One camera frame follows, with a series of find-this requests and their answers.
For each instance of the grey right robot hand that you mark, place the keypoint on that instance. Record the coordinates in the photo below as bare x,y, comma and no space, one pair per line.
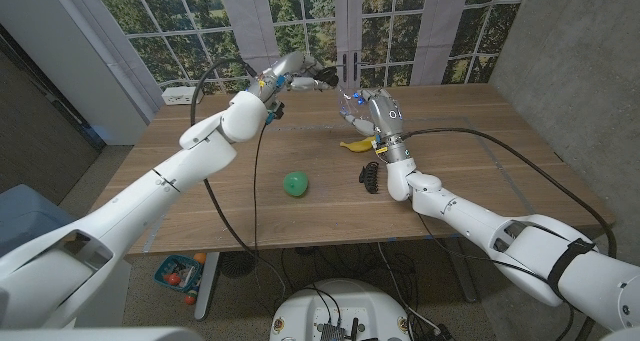
387,116

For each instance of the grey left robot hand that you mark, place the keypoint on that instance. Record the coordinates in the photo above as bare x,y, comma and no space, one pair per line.
290,68

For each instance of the clear spray bottle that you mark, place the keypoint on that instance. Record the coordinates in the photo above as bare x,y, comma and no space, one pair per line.
350,108

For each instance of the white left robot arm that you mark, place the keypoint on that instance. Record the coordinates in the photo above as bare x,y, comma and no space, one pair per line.
125,206

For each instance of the yellow toy banana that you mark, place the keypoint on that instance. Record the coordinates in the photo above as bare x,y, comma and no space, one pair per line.
357,145

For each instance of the green ball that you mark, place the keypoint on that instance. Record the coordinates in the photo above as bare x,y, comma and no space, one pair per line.
295,184

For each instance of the printed window backdrop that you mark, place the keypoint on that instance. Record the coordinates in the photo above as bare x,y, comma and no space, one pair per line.
250,21

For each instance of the black hair claw clip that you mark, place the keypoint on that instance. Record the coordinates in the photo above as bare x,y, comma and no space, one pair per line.
370,178

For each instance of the white power strip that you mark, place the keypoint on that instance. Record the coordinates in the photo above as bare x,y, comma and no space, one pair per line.
180,95

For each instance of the grey table leg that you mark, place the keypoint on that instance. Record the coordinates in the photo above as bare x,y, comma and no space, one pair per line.
462,271

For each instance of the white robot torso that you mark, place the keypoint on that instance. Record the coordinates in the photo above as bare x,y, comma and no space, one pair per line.
340,306

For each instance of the black round fan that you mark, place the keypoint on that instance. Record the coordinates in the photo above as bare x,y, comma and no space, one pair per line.
239,263

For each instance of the white table leg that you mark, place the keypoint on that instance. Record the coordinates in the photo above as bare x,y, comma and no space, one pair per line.
206,286

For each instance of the teal basket of toys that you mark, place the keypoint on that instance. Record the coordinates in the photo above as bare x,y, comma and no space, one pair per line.
179,276

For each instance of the blue plastic bin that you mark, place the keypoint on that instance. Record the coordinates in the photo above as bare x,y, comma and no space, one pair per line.
25,216

